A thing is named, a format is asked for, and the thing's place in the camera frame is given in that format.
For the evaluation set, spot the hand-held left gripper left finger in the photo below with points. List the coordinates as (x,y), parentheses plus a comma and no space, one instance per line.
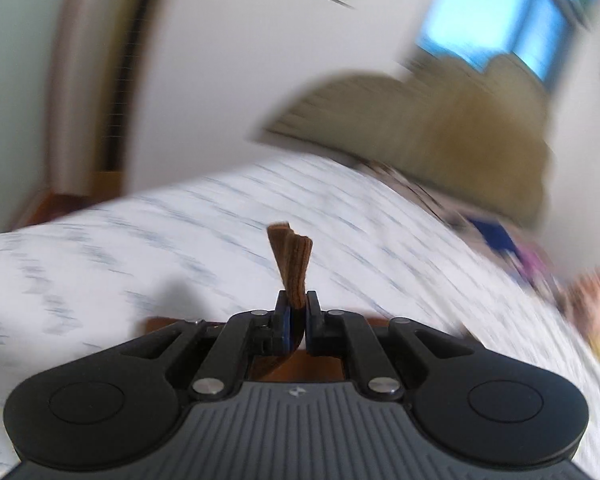
(285,331)

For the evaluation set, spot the olive tufted headboard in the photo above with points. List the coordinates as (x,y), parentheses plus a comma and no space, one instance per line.
(430,130)

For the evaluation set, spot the window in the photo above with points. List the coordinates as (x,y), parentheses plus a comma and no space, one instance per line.
(500,15)

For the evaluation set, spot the brown knit garment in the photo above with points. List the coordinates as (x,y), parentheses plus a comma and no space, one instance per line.
(290,260)

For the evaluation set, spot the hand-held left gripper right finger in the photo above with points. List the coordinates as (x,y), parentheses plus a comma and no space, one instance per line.
(311,330)

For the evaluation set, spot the door frame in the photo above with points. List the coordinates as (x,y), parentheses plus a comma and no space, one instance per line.
(95,75)

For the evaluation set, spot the pink cloth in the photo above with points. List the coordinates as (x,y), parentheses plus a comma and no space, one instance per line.
(597,300)

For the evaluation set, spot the white script-printed bed sheet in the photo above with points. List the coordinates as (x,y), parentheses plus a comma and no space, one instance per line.
(180,240)

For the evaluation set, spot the purple cloth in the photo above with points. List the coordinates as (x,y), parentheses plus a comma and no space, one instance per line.
(535,265)

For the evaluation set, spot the blue cloth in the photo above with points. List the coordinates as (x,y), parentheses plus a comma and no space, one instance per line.
(495,236)

